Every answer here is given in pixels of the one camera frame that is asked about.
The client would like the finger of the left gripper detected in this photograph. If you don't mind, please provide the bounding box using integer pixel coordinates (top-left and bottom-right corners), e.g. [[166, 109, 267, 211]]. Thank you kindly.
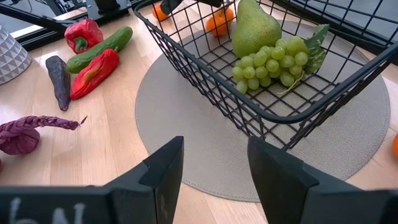
[[198, 0, 224, 9], [160, 0, 184, 16]]

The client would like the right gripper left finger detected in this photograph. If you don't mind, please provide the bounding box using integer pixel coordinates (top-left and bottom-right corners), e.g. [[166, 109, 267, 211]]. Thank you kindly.
[[104, 136, 185, 224]]

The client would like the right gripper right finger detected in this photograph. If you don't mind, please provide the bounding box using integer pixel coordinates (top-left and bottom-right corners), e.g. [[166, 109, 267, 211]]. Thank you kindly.
[[248, 136, 385, 224]]

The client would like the green pear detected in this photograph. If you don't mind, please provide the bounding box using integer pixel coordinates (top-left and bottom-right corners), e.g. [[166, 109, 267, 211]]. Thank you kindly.
[[231, 0, 282, 59]]

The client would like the green cucumber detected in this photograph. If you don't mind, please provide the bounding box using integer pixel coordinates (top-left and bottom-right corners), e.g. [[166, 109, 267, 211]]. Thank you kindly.
[[66, 26, 134, 74]]

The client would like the green grape bunch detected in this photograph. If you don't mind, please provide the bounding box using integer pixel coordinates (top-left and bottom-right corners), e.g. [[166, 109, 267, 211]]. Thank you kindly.
[[230, 24, 330, 96]]

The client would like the red bell pepper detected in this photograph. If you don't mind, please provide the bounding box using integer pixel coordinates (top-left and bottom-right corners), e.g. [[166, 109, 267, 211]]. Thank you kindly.
[[64, 18, 104, 55]]

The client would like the long red pepper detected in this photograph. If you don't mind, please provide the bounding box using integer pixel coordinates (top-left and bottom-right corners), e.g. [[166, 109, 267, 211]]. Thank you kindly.
[[70, 49, 121, 101]]

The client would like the grey round placemat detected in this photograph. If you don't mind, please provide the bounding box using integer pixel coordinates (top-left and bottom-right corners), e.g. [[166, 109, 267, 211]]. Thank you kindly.
[[135, 20, 391, 203]]

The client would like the succulent plant in white pot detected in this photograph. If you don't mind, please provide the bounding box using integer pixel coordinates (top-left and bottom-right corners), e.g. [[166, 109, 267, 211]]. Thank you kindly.
[[0, 24, 32, 85]]

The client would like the black wire basket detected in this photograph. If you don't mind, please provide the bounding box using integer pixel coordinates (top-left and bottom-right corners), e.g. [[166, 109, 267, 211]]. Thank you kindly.
[[133, 0, 398, 152]]

